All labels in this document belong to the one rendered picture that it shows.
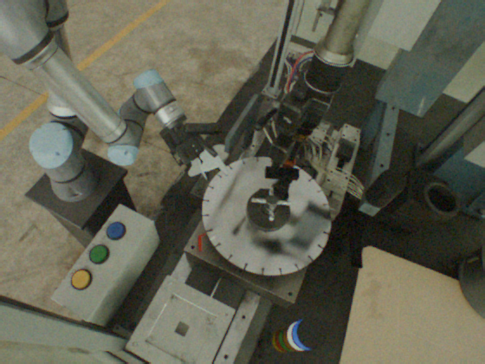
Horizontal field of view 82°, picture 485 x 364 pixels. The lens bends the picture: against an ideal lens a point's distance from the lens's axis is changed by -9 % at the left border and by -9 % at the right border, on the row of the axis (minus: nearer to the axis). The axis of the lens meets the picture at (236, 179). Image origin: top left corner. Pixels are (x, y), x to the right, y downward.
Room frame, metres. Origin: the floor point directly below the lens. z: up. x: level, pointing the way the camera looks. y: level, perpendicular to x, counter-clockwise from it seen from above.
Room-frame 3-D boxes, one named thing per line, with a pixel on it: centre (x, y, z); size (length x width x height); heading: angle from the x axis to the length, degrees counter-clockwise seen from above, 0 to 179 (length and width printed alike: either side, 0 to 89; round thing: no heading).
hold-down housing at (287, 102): (0.43, -0.09, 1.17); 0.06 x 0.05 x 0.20; 154
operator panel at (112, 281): (0.17, 0.29, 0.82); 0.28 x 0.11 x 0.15; 163
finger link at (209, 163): (0.45, 0.07, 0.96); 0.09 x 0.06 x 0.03; 52
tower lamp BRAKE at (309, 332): (0.05, -0.15, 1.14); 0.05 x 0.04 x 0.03; 73
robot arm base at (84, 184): (0.44, 0.53, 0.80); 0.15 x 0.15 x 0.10
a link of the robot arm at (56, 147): (0.45, 0.53, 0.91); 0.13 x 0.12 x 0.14; 6
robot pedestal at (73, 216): (0.44, 0.53, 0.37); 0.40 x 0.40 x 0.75; 73
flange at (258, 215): (0.35, -0.09, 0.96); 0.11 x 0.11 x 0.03
